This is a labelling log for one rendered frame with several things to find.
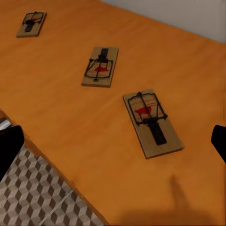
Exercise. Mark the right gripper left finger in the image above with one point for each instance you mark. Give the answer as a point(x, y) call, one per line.
point(11, 141)

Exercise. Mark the mousetrap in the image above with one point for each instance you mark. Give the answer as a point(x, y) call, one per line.
point(32, 25)
point(99, 71)
point(152, 125)

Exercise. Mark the cabinet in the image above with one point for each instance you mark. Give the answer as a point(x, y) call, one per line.
point(86, 134)

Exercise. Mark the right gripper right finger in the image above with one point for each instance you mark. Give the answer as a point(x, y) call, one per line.
point(218, 139)

